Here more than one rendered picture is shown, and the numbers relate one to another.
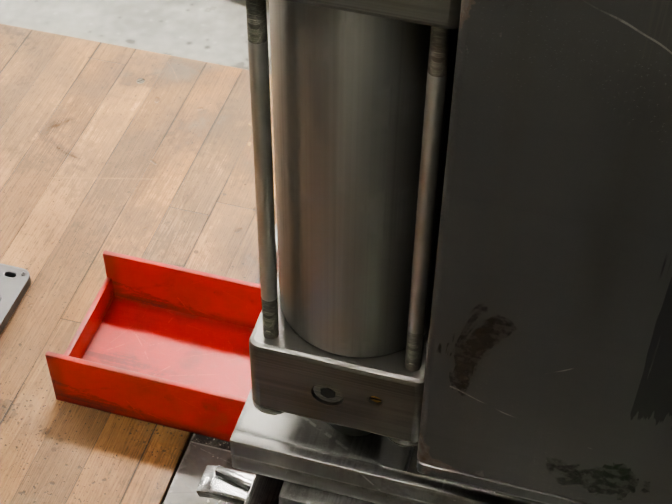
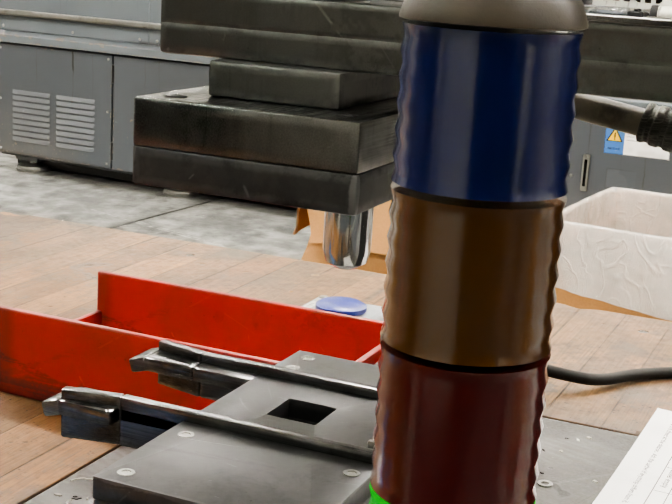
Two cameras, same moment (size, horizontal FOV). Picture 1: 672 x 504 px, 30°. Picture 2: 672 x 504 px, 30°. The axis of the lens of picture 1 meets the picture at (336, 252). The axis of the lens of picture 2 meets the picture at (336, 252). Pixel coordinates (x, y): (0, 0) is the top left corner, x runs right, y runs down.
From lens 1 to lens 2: 0.56 m
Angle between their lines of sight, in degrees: 34
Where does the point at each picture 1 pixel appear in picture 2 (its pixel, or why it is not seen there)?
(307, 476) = (250, 34)
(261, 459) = (196, 16)
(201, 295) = (199, 324)
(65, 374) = (16, 339)
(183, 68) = (237, 254)
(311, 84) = not seen: outside the picture
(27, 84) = (73, 246)
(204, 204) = not seen: hidden behind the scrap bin
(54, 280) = not seen: hidden behind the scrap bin
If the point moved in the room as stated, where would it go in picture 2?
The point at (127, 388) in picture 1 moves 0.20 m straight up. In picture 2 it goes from (83, 351) to (87, 39)
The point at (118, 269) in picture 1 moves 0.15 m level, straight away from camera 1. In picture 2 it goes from (111, 294) to (124, 247)
